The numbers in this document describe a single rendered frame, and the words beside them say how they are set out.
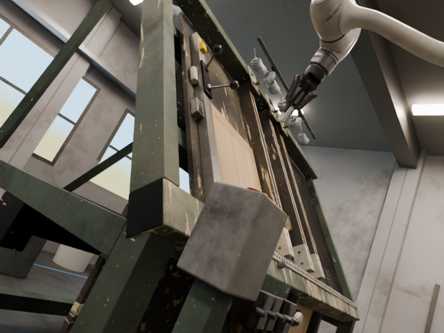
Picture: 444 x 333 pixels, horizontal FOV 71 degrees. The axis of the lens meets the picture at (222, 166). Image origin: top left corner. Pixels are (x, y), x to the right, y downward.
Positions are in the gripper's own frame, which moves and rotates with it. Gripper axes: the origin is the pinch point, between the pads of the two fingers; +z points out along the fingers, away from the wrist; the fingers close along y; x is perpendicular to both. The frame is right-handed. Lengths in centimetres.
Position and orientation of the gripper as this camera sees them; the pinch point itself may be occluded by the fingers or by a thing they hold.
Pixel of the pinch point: (285, 113)
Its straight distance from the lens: 120.6
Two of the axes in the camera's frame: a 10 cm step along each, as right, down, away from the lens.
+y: -7.0, -4.9, -5.2
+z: -6.0, 8.0, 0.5
